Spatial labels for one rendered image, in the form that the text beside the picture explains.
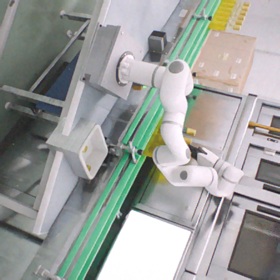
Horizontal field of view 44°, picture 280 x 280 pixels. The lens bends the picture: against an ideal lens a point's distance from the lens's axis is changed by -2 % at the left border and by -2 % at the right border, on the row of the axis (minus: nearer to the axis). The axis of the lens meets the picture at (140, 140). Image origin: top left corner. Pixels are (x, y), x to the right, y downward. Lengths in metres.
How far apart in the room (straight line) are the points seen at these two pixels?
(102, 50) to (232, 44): 4.79
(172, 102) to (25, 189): 1.07
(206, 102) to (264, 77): 4.58
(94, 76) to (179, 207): 0.77
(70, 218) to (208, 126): 0.96
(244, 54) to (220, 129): 3.96
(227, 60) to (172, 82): 4.52
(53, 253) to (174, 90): 0.84
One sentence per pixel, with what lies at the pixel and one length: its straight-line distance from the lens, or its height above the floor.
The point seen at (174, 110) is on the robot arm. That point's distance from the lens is 1.32.
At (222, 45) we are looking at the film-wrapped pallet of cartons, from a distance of 6.08.
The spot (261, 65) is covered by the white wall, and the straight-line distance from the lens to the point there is 6.93.
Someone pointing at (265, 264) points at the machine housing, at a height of 1.66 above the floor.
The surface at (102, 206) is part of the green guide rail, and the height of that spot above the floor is 0.92.
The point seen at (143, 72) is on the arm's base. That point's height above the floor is 0.97.
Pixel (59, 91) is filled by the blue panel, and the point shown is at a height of 0.40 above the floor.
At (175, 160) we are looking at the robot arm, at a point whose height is 1.22.
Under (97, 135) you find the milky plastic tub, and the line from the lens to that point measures 1.57.
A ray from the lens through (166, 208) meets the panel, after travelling 1.75.
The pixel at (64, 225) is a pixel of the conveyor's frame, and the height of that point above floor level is 0.81.
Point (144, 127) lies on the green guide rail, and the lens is 1.69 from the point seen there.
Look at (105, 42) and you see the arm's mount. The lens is 1.46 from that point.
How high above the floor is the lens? 1.51
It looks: 19 degrees down
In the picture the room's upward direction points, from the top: 107 degrees clockwise
